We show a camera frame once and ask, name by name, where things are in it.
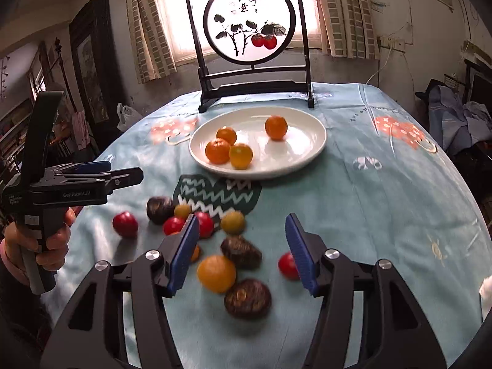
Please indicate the red tomato small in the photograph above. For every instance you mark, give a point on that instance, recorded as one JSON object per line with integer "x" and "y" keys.
{"x": 173, "y": 225}

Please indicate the round painted screen on stand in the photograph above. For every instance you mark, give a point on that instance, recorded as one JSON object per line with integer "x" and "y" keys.
{"x": 235, "y": 42}

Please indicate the blue clothes pile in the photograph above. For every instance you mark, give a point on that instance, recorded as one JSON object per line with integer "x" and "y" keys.
{"x": 454, "y": 125}

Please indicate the right patterned curtain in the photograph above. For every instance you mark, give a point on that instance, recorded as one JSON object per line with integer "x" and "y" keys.
{"x": 348, "y": 29}

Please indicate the dark passion fruit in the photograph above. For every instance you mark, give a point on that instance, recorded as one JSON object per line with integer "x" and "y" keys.
{"x": 241, "y": 252}
{"x": 159, "y": 209}
{"x": 249, "y": 299}

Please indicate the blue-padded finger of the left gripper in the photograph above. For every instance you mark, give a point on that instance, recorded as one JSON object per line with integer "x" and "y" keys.
{"x": 93, "y": 167}

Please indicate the dark passion fruit front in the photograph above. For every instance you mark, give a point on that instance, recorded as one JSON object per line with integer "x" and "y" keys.
{"x": 249, "y": 299}

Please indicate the small orange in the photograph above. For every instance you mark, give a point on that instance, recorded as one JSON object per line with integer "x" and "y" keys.
{"x": 227, "y": 134}

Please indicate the pale yellow citrus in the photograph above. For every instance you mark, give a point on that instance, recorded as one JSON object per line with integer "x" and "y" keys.
{"x": 216, "y": 273}

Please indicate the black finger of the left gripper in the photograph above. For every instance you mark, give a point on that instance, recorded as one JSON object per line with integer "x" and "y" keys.
{"x": 122, "y": 178}

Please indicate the light blue printed tablecloth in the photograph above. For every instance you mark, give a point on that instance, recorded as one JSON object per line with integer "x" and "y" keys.
{"x": 381, "y": 188}

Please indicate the white plastic bag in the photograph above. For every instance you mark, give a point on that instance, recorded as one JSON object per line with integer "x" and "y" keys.
{"x": 127, "y": 117}

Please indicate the small tan longan back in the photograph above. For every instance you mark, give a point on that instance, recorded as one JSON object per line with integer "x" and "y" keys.
{"x": 182, "y": 211}

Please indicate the wall power outlet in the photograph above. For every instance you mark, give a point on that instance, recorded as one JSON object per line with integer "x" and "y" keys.
{"x": 396, "y": 44}

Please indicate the person's left hand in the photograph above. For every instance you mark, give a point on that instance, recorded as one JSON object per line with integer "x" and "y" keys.
{"x": 19, "y": 251}

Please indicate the patterned curtain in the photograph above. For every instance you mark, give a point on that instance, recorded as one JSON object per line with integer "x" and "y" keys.
{"x": 152, "y": 54}
{"x": 348, "y": 29}

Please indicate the crumpled white tissue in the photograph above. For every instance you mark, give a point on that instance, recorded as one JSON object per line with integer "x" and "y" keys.
{"x": 485, "y": 293}

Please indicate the yellow-orange citrus front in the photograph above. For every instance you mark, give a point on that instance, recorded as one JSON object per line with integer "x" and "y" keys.
{"x": 240, "y": 156}

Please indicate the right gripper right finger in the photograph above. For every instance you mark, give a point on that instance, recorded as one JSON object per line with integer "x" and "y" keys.
{"x": 307, "y": 250}

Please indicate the left patterned curtain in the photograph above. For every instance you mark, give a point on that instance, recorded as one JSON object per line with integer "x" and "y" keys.
{"x": 152, "y": 54}

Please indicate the white oval plate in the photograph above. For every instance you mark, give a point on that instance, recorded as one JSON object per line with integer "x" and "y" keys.
{"x": 305, "y": 139}

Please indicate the dark framed wall painting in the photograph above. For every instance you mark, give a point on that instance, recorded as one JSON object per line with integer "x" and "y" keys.
{"x": 95, "y": 66}

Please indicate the mandarin orange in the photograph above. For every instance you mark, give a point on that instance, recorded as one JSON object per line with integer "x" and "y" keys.
{"x": 276, "y": 127}
{"x": 217, "y": 151}

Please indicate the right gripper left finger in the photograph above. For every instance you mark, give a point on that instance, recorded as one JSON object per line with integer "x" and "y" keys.
{"x": 172, "y": 277}

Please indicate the orange citrus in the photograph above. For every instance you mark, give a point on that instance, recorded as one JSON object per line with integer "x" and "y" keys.
{"x": 195, "y": 253}

